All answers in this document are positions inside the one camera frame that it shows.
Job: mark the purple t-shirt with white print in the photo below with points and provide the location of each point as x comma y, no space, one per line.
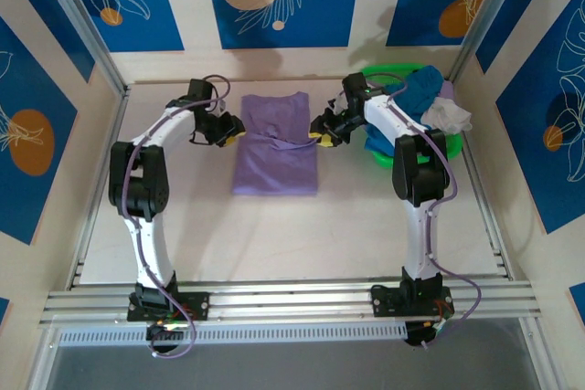
274,166

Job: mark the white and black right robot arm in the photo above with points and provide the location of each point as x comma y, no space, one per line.
416,244

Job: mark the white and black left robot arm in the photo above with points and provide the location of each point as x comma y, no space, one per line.
151,129

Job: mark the green plastic basket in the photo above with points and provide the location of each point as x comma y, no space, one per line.
384,159

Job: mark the blue t-shirt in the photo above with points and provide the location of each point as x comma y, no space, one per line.
422,88

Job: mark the plain lilac garment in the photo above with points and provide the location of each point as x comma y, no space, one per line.
449,90

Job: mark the grey base panel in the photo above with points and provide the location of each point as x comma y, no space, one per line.
292,367

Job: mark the aluminium cross rail frame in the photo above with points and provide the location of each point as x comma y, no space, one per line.
292,298

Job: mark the aluminium frame post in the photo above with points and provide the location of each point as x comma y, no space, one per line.
493,6
82,24

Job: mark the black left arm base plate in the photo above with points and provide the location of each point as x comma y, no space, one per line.
196,305

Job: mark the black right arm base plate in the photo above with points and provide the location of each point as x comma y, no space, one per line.
386,301

